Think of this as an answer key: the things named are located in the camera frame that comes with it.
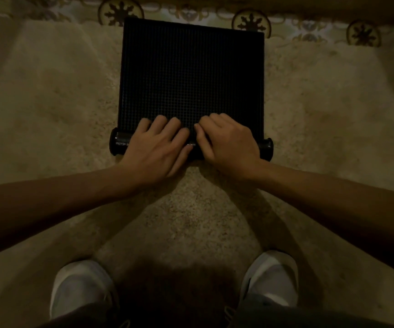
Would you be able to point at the person's left hand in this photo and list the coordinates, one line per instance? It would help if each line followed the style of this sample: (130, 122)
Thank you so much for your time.
(150, 157)

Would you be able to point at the person's right hand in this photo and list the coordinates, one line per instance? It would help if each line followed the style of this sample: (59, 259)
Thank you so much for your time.
(232, 150)

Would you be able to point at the person's left little finger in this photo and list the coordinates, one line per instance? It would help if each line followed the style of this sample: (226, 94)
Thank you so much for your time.
(143, 128)

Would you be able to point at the person's right thumb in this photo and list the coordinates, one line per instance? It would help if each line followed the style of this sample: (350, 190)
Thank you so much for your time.
(202, 145)

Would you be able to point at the person's left thumb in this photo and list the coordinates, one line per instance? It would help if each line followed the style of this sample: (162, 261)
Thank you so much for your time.
(182, 159)

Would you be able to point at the person's left middle finger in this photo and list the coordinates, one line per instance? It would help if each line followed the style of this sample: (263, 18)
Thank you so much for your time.
(172, 129)

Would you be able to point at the black mesh roll-up mat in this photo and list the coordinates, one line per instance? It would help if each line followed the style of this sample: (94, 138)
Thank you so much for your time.
(190, 71)

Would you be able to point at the person's left forearm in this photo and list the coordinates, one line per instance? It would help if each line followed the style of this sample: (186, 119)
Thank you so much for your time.
(53, 204)

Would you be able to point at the person's right forearm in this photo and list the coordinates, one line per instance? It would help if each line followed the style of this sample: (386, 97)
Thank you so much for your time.
(340, 215)

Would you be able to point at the patterned carpet with medallions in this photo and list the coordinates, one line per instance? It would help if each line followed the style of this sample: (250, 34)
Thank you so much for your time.
(251, 22)

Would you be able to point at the beige shaggy rug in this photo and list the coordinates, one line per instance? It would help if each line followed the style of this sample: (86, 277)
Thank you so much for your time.
(337, 126)

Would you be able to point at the person's white right shoe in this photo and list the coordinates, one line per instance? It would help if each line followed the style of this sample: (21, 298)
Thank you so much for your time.
(273, 276)

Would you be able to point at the person's white shoe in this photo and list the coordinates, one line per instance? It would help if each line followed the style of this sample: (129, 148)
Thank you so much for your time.
(273, 276)
(79, 286)

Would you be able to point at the person's white left shoe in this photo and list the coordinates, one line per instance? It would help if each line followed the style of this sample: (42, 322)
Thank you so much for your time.
(79, 286)

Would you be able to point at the person's dark trousers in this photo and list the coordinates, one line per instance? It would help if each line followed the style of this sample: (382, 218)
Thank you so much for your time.
(285, 317)

